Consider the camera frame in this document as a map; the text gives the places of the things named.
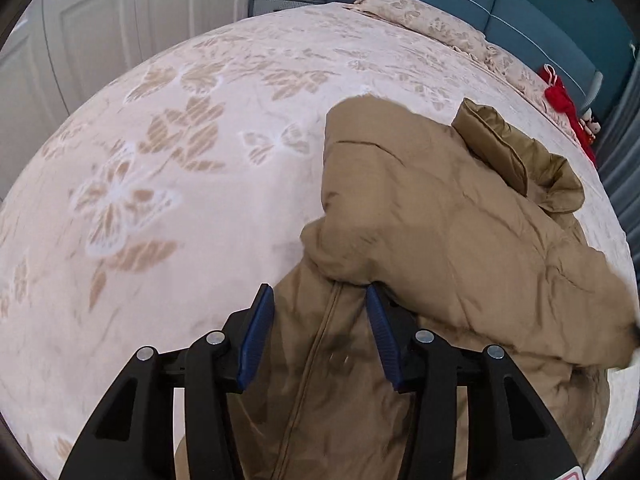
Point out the blue grey curtain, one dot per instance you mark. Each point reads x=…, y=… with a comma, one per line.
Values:
x=622, y=150

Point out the butterfly print pillow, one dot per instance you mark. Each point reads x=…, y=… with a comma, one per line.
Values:
x=415, y=15
x=525, y=77

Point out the butterfly print bed blanket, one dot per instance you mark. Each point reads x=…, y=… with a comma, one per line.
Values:
x=175, y=185

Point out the red cloth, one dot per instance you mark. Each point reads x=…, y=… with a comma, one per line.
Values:
x=565, y=102

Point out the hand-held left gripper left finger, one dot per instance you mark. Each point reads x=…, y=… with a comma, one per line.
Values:
x=256, y=332

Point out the blue nightstand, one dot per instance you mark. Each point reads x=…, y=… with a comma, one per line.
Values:
x=280, y=6

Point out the pair of dolls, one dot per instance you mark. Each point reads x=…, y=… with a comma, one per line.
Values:
x=592, y=127

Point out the white wardrobe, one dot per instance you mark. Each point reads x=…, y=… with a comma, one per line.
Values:
x=100, y=20

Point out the tan puffer jacket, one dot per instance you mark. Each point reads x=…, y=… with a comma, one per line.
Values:
x=450, y=240

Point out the blue upholstered headboard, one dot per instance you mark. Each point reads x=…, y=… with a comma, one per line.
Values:
x=500, y=5

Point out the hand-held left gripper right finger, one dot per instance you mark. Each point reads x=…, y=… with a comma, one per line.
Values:
x=384, y=335

